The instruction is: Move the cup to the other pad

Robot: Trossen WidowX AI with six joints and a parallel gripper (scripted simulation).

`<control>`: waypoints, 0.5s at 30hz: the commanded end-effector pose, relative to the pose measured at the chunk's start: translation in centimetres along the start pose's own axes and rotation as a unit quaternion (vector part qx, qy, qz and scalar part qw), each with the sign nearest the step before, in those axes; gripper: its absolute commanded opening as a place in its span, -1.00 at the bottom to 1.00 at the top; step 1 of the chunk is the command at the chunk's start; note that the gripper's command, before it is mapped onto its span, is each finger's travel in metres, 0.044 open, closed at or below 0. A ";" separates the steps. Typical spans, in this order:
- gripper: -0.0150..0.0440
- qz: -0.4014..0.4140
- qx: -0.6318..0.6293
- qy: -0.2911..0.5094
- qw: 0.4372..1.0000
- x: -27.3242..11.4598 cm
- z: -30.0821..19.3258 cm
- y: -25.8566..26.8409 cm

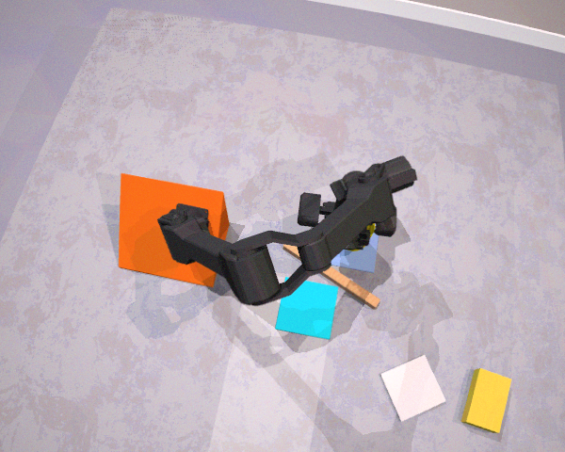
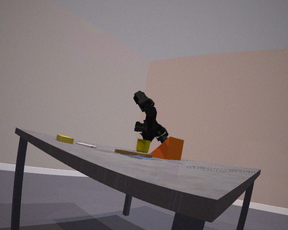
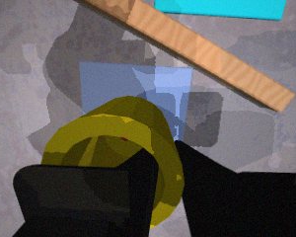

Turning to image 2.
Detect tan wooden bar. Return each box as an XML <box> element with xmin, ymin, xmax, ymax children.
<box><xmin>115</xmin><ymin>149</ymin><xmax>153</xmax><ymax>158</ymax></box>

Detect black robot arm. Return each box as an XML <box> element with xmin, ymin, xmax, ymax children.
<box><xmin>133</xmin><ymin>90</ymin><xmax>168</xmax><ymax>143</ymax></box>

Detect yellow rectangular block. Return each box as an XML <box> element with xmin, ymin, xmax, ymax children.
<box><xmin>56</xmin><ymin>134</ymin><xmax>74</xmax><ymax>144</ymax></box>

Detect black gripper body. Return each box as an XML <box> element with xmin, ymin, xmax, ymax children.
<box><xmin>134</xmin><ymin>118</ymin><xmax>161</xmax><ymax>137</ymax></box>

